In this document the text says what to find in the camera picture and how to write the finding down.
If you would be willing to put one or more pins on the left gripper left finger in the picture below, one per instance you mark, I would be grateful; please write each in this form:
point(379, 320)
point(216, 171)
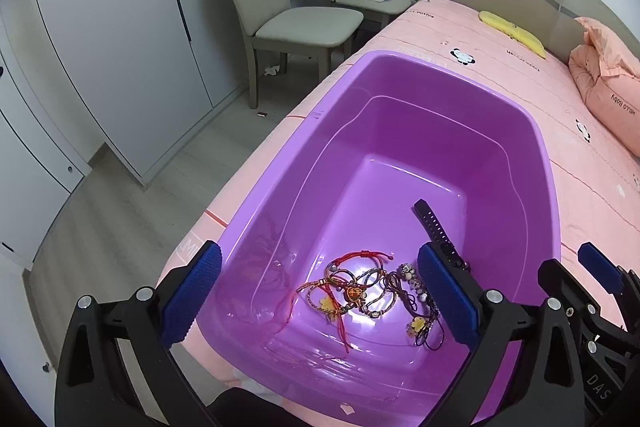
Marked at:
point(184, 290)

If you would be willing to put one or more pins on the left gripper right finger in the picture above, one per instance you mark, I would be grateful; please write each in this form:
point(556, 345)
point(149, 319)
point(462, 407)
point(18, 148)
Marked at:
point(460, 312)

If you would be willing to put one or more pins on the white wardrobe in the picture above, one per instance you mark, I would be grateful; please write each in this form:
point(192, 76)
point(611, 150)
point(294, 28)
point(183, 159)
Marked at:
point(150, 94)

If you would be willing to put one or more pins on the pink bed sheet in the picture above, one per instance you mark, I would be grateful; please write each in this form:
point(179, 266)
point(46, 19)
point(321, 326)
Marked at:
point(595, 178)

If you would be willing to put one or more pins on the black wrist watch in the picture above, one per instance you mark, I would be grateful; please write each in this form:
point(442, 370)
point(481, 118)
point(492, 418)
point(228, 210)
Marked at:
point(437, 234)

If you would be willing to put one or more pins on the purple plastic basin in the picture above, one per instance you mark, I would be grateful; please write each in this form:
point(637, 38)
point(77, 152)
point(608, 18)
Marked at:
point(392, 130)

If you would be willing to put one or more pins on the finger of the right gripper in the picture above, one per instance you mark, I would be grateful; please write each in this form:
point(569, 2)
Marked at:
point(601, 268)
point(561, 286)

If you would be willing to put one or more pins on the yellow small pillow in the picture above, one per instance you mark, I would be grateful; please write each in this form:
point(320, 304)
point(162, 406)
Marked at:
point(513, 31)

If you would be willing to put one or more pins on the beige near chair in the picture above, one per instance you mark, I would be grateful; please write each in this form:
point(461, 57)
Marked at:
point(276, 26)

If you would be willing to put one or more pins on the pink folded quilt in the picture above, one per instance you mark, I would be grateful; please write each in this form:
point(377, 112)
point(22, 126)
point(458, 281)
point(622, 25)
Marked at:
point(606, 74)

